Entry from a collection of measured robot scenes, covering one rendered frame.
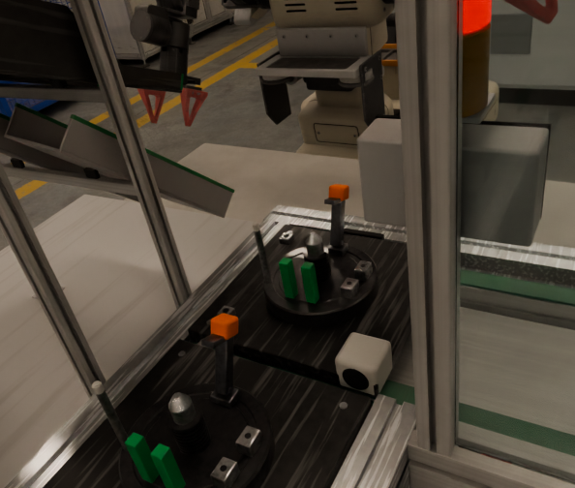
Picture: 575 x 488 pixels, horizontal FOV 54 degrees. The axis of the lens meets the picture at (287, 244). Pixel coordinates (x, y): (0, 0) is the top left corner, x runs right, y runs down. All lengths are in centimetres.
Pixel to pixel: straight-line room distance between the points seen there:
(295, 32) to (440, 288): 101
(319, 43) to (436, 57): 100
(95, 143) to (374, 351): 39
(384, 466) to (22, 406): 52
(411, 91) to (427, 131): 3
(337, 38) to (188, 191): 63
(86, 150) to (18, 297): 46
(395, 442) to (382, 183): 25
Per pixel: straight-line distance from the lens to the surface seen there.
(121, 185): 74
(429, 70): 34
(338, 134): 142
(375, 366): 57
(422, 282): 41
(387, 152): 40
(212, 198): 82
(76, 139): 68
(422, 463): 58
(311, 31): 133
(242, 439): 52
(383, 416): 57
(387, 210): 42
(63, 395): 85
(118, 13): 600
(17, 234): 60
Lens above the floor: 140
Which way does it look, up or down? 33 degrees down
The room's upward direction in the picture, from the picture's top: 11 degrees counter-clockwise
